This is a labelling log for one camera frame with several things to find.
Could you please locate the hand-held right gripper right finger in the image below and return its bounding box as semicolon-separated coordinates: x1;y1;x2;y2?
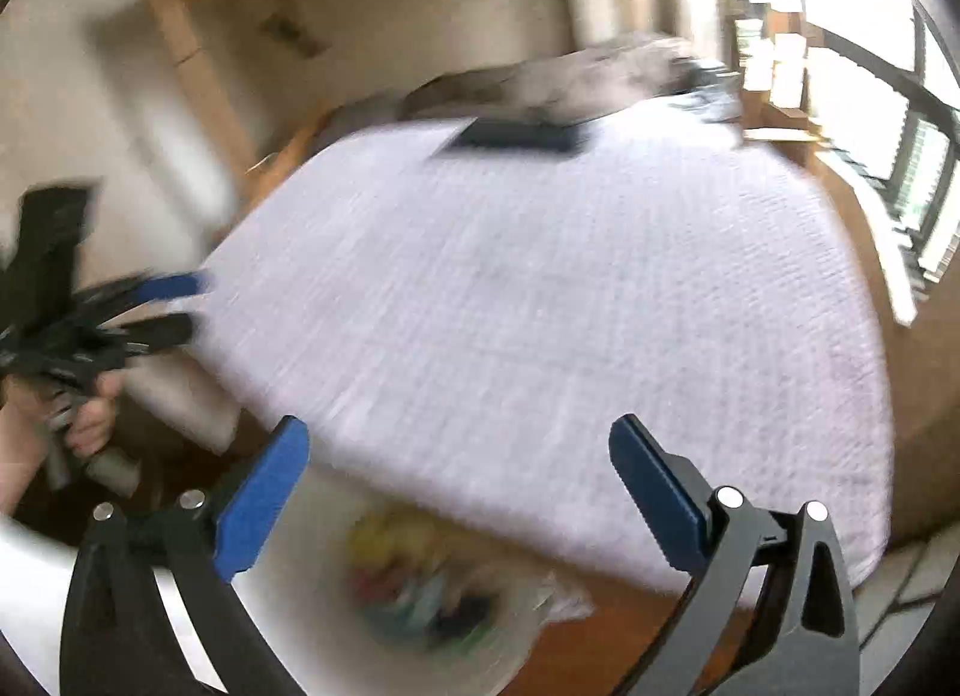
609;413;860;696

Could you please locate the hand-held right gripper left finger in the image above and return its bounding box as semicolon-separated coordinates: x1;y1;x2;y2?
60;415;338;696

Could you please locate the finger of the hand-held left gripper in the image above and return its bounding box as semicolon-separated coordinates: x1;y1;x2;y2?
97;271;215;314
112;313;197;359

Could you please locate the white bin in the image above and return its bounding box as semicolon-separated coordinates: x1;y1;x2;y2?
142;433;593;696

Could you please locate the person's left forearm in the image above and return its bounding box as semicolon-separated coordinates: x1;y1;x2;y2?
0;396;53;517

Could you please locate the person's left hand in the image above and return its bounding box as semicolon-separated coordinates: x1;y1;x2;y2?
66;370;128;458

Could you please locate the lavender waffle blanket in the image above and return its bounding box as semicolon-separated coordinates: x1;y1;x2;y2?
191;96;897;592

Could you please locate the grey pillow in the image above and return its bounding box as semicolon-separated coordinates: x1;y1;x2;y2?
315;92;410;142

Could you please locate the flat black box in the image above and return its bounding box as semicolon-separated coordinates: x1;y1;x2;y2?
435;117;593;158

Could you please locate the grey-green garment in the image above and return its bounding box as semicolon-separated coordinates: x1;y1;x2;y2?
667;70;743;123

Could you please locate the wooden bed ladder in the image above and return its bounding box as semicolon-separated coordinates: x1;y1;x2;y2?
724;0;815;131

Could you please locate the brown duvet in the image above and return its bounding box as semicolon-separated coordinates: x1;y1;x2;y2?
401;34;721;127

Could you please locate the dark window railing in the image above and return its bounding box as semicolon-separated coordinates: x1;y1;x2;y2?
806;21;960;326

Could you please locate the wooden bunk bed frame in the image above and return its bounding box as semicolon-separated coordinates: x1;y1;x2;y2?
127;0;960;678

